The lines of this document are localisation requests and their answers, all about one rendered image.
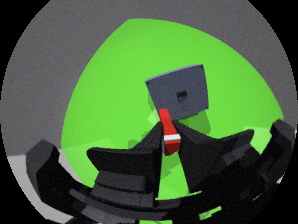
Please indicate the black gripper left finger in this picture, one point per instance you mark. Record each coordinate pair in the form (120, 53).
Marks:
(144, 159)

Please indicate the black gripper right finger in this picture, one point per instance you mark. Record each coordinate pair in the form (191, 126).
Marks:
(200, 153)

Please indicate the red peg with white band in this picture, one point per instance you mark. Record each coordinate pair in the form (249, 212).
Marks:
(170, 141)

